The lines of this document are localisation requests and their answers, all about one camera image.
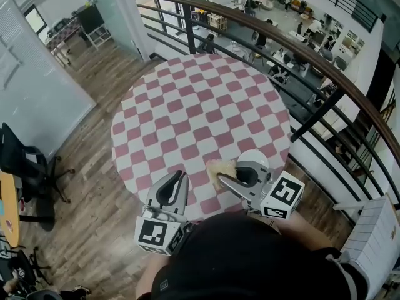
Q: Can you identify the white ribbed box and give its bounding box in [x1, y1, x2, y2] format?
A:
[332, 192, 400, 283]

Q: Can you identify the white frame chair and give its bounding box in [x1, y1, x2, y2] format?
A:
[84, 22, 113, 49]

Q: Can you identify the person's left forearm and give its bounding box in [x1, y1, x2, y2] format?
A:
[136, 254, 171, 300]

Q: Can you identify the person's right forearm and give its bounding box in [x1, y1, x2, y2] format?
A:
[277, 211, 334, 250]

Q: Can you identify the red white checkered tablecloth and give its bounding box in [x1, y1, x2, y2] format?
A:
[111, 52, 294, 223]

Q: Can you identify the black railing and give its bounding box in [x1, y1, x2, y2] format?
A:
[287, 0, 388, 33]

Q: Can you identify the black swivel chair base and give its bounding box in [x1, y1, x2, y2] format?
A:
[0, 245, 53, 295]

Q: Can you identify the black office chair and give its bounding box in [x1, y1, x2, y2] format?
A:
[0, 122, 76, 233]

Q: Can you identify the white plate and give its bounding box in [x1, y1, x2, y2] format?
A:
[237, 149, 270, 170]

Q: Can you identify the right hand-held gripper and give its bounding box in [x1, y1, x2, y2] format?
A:
[216, 160, 306, 221]

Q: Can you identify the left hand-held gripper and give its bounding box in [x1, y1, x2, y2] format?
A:
[134, 169, 195, 257]

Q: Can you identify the wooden crate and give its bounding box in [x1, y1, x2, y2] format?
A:
[207, 12, 228, 33]

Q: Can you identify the checkered covered side table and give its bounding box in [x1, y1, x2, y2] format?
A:
[43, 19, 83, 54]

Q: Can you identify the dark wooden railing with bars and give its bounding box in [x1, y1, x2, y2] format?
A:
[131, 0, 400, 206]

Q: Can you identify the orange round table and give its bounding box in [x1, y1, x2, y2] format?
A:
[0, 171, 21, 249]

